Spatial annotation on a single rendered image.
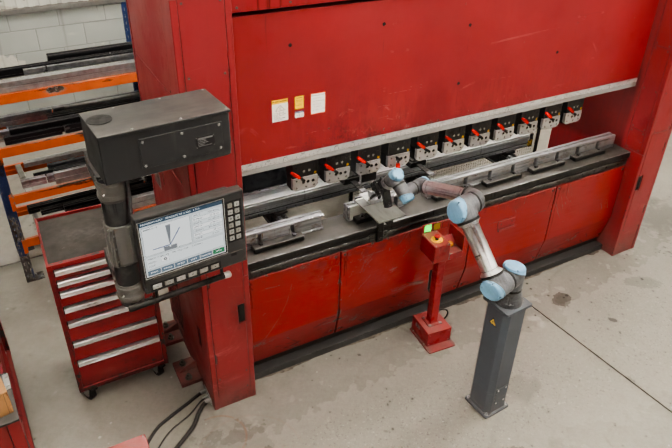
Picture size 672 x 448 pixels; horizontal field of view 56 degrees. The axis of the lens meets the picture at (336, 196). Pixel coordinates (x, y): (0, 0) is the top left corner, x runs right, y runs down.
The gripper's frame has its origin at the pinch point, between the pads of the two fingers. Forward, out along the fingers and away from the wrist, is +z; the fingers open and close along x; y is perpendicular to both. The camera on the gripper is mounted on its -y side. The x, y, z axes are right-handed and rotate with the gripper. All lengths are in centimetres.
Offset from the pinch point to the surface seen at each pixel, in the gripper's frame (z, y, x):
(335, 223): 13.9, -4.3, 22.2
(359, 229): 6.3, -13.2, 12.8
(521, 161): 6, 1, -118
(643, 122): -16, -1, -214
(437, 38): -66, 61, -36
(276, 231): 8, -1, 60
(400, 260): 28.8, -34.7, -17.1
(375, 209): -4.8, -6.8, 4.3
